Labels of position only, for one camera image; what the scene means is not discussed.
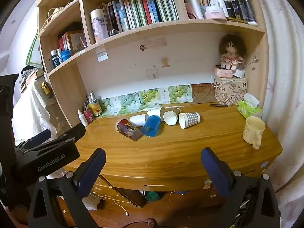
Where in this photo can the blue plastic cup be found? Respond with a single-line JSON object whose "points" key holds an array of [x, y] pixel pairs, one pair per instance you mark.
{"points": [[150, 125]]}

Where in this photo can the cube print box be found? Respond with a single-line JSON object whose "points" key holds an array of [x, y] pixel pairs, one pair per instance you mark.
{"points": [[231, 91]]}

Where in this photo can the wooden bookshelf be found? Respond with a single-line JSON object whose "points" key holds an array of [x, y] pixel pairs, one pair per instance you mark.
{"points": [[166, 25]]}

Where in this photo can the white paper bag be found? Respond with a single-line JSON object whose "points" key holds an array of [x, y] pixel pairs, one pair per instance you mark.
{"points": [[55, 13]]}

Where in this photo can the leaf print packet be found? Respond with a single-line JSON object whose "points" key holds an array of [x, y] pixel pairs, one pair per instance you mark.
{"points": [[179, 93], [112, 105], [148, 97], [129, 102]]}

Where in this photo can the pink box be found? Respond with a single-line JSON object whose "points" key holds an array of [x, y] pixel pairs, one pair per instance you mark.
{"points": [[223, 72]]}

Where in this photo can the checked paper cup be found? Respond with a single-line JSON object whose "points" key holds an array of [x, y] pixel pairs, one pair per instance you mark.
{"points": [[191, 118]]}

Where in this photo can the brown printed card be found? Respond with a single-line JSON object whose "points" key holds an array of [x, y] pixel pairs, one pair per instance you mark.
{"points": [[203, 92]]}

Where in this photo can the green bag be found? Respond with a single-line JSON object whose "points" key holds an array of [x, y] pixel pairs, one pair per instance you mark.
{"points": [[152, 195]]}

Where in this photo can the dark bottle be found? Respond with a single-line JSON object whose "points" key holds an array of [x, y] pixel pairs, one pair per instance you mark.
{"points": [[54, 59]]}

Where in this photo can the black pen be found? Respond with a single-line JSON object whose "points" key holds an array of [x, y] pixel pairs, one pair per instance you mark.
{"points": [[218, 105]]}

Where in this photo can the white floral thermos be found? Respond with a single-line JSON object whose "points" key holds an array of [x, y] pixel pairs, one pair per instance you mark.
{"points": [[99, 26]]}

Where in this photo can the curly haired doll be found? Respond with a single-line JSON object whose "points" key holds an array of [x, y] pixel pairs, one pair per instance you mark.
{"points": [[231, 52]]}

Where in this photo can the brown paper cup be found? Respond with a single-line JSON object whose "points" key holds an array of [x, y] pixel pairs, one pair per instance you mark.
{"points": [[169, 119]]}

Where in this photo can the white label sticker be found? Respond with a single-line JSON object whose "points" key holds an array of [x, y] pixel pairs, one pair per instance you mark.
{"points": [[102, 55]]}

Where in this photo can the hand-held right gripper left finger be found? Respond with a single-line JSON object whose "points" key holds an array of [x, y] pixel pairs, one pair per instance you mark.
{"points": [[91, 171]]}

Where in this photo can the white round device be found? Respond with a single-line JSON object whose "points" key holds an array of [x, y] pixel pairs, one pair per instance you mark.
{"points": [[239, 73]]}

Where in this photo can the stack of papers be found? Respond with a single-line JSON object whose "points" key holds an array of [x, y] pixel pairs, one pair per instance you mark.
{"points": [[29, 77]]}

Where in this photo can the green tissue pack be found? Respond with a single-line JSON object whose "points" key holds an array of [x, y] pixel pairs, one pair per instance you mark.
{"points": [[249, 108]]}

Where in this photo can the white cosmetic bottle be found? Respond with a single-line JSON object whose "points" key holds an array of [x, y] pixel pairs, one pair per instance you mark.
{"points": [[219, 0]]}

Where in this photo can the red can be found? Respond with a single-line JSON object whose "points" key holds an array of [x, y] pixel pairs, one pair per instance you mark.
{"points": [[88, 115]]}

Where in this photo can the cream ceramic mug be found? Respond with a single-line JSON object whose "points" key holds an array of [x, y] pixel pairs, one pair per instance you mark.
{"points": [[253, 129]]}

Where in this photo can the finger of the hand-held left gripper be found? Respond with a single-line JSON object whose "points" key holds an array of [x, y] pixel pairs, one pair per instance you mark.
{"points": [[40, 137], [73, 131]]}

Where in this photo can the white paper cup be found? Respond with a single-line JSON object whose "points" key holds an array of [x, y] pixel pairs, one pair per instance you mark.
{"points": [[139, 119], [154, 112]]}

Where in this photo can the black cosmetic bottle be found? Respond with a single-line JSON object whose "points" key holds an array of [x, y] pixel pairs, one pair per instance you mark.
{"points": [[239, 6], [249, 9], [229, 8]]}

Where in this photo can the yellow toy figure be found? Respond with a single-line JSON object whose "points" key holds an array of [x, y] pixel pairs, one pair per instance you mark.
{"points": [[46, 89]]}

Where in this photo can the red books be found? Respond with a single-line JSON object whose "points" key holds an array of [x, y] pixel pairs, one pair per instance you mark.
{"points": [[62, 43]]}

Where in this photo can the pink cream jar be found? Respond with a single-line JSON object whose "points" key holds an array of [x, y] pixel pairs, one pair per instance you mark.
{"points": [[215, 12]]}

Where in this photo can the red patterned cup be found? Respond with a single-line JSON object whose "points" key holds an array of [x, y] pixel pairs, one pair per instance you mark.
{"points": [[128, 129]]}

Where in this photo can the dark yellow label jar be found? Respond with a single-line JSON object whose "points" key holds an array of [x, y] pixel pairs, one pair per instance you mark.
{"points": [[96, 107]]}

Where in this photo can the orange printed box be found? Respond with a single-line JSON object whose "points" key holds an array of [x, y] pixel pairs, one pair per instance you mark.
{"points": [[76, 41]]}

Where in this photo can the wooden desk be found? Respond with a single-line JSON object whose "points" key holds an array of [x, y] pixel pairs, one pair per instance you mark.
{"points": [[180, 152]]}

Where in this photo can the white lace cloth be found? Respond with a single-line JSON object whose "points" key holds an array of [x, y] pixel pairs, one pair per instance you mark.
{"points": [[35, 116]]}

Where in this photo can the green framed picture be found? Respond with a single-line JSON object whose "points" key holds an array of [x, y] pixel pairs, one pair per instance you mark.
{"points": [[32, 52]]}

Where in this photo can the white spray bottle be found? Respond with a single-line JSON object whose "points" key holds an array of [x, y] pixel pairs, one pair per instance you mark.
{"points": [[82, 118]]}

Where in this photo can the row of colourful books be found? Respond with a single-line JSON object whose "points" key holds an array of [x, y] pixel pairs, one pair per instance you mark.
{"points": [[142, 11]]}

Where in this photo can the white floral curtain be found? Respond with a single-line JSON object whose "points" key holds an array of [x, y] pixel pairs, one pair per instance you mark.
{"points": [[285, 64]]}

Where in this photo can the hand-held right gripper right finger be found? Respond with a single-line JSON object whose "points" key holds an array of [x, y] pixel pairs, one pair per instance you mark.
{"points": [[215, 169]]}

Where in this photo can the blue jar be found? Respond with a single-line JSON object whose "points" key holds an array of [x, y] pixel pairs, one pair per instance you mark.
{"points": [[65, 55]]}

